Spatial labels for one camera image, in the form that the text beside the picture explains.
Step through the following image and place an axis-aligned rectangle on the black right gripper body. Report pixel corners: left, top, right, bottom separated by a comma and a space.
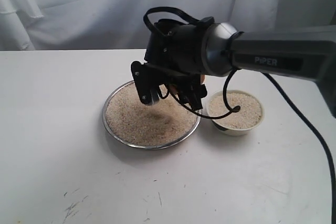
155, 70, 207, 111

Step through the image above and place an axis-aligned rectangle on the brown wooden cup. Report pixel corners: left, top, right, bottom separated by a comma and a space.
169, 73, 207, 95

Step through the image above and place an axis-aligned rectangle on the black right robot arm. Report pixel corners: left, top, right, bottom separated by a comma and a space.
145, 18, 335, 114

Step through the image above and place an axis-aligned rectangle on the steel plate of rice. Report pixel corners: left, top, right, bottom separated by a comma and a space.
102, 81, 201, 150

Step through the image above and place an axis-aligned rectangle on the white bowl of rice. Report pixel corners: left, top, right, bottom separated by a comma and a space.
206, 90, 264, 136

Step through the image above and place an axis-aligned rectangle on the white fabric backdrop curtain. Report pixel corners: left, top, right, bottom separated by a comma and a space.
1, 0, 335, 50

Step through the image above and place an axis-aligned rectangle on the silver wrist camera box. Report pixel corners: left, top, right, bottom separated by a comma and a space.
131, 61, 159, 106

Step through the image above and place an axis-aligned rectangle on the black camera cable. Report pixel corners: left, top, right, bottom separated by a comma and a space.
143, 6, 336, 224

